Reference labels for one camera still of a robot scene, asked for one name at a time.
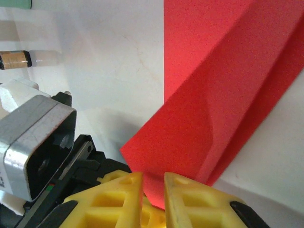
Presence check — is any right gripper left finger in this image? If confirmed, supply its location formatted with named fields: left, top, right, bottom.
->
left=47, top=171, right=145, bottom=228

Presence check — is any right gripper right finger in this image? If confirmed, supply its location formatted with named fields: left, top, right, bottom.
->
left=164, top=171, right=271, bottom=228

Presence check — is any red paper sheet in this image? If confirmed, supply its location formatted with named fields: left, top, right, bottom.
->
left=120, top=0, right=304, bottom=211

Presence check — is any small bottle orange cap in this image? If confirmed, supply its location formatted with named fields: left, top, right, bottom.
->
left=0, top=50, right=32, bottom=70

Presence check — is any mint green zip pouch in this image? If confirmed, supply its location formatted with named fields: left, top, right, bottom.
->
left=0, top=0, right=32, bottom=10

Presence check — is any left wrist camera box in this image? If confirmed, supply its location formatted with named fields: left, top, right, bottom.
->
left=0, top=79, right=78, bottom=216

